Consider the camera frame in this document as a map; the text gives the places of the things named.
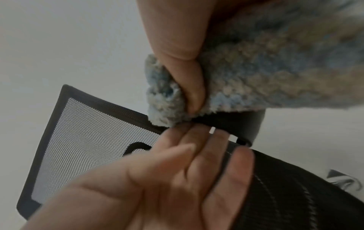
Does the person's left hand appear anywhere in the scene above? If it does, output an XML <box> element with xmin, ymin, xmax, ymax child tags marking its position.
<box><xmin>136</xmin><ymin>0</ymin><xmax>217</xmax><ymax>114</ymax></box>

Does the grey crumpled shiny object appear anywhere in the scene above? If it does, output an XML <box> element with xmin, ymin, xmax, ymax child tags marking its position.
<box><xmin>325</xmin><ymin>169</ymin><xmax>362</xmax><ymax>191</ymax></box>

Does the black mesh chair backrest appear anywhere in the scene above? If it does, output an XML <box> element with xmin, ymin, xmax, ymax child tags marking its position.
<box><xmin>222</xmin><ymin>141</ymin><xmax>364</xmax><ymax>230</ymax></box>

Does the person's right hand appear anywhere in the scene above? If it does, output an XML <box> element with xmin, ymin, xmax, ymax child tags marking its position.
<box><xmin>21</xmin><ymin>123</ymin><xmax>255</xmax><ymax>230</ymax></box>

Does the fluffy blue beige cloth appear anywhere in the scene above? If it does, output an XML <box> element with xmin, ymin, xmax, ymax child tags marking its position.
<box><xmin>144</xmin><ymin>0</ymin><xmax>364</xmax><ymax>127</ymax></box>

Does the black plastic headrest bracket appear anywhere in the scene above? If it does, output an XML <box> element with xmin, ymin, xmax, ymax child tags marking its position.
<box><xmin>193</xmin><ymin>109</ymin><xmax>266</xmax><ymax>147</ymax></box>

